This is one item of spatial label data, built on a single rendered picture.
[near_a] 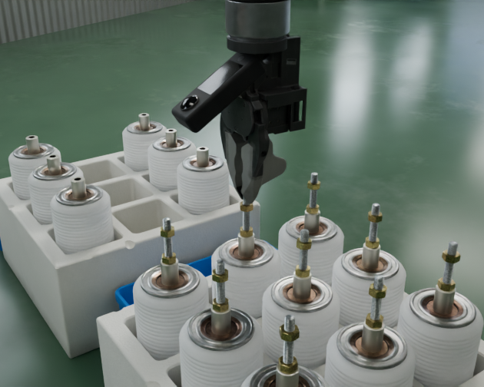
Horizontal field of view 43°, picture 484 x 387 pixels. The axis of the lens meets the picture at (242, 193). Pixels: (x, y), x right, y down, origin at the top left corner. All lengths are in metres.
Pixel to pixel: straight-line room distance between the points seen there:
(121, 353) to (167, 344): 0.06
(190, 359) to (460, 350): 0.31
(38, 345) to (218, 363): 0.52
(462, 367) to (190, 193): 0.56
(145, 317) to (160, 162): 0.48
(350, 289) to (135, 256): 0.39
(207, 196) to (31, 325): 0.39
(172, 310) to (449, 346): 0.32
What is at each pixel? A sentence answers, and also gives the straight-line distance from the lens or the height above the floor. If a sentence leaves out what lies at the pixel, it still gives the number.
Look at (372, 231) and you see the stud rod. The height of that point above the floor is 0.30.
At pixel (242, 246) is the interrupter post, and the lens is 0.83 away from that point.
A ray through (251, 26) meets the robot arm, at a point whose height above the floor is 0.56.
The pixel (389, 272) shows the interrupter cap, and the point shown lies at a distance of 0.82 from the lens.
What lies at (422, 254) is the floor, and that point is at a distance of 1.38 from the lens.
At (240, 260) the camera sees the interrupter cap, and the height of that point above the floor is 0.25.
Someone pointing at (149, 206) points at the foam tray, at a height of 0.17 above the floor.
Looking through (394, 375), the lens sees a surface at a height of 0.25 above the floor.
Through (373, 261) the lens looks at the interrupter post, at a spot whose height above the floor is 0.26.
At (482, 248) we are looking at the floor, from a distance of 1.45.
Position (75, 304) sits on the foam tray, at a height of 0.10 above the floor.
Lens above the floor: 0.69
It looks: 26 degrees down
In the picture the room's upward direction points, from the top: straight up
